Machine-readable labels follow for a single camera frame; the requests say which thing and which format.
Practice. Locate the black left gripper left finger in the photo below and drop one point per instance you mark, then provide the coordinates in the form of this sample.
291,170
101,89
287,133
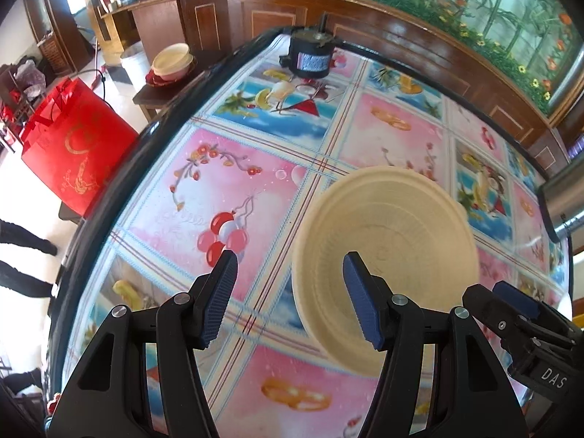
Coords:
106,395

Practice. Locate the cream plastic bowl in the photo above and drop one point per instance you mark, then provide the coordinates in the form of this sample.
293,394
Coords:
406,229

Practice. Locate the cream stacked bowls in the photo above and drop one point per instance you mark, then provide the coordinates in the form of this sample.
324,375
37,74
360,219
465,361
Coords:
170,65

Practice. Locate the stainless steel thermos kettle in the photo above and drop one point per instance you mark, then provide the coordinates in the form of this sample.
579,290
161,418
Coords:
561,200

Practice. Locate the colourful patterned tablecloth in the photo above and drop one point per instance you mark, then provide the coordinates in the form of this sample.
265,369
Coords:
244,171

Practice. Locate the red gift bag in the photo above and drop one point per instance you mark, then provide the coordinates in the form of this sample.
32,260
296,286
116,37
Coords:
74,142

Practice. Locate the small dark wooden stool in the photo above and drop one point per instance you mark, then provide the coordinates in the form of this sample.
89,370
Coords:
157,94

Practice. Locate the black electric motor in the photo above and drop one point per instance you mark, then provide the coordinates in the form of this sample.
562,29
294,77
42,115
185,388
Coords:
310,51

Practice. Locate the wooden cabinet counter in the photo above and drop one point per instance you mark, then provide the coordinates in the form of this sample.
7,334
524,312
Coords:
224,25

